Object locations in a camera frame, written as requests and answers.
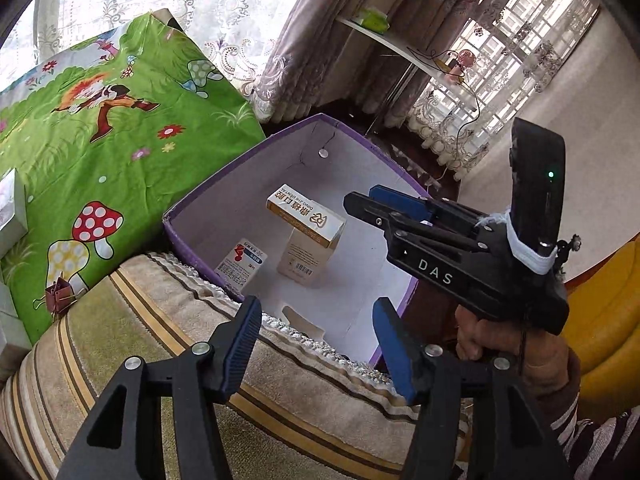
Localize red label white carton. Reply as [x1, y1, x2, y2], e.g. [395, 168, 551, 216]
[214, 237, 268, 297]

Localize lace sheer curtain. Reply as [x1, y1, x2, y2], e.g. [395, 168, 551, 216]
[0, 0, 321, 121]

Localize small pale grey box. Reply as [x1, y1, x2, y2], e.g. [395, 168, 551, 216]
[0, 280, 33, 356]

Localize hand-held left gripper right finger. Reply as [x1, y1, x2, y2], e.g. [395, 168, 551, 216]
[372, 297, 576, 480]

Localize white shelf table metal stand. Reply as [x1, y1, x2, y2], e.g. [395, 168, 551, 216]
[335, 14, 481, 136]

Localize yellow chair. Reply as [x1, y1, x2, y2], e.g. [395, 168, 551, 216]
[562, 245, 640, 413]

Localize person's right forearm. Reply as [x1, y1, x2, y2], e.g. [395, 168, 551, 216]
[520, 327, 640, 480]

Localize striped sofa cushion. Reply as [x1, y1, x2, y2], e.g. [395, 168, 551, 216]
[0, 252, 471, 480]

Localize large silver box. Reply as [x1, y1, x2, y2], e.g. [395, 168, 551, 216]
[0, 169, 28, 256]

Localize gold and white carton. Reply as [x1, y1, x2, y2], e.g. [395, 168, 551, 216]
[266, 184, 347, 251]

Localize person's right hand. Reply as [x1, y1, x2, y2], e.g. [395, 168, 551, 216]
[455, 305, 527, 362]

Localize small pink fan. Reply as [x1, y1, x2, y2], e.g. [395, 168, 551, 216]
[440, 49, 476, 83]

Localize green tissue pack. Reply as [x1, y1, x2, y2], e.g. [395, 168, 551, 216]
[356, 6, 392, 35]

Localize green cartoon printed cloth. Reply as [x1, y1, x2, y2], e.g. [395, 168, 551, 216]
[0, 10, 267, 346]

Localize purple cardboard box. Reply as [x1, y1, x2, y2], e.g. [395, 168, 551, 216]
[162, 113, 433, 368]

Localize cream carton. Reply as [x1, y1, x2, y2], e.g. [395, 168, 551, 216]
[277, 227, 346, 288]

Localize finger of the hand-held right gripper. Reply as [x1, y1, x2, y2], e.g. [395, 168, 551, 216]
[343, 191, 490, 257]
[369, 185, 483, 237]

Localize short lace window curtain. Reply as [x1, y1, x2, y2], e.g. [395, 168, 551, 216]
[405, 35, 568, 178]

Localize mauve patterned drape curtain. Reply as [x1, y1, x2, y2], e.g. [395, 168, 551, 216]
[252, 0, 401, 123]
[385, 0, 546, 126]

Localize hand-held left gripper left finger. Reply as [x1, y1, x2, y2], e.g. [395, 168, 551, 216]
[55, 296, 263, 480]

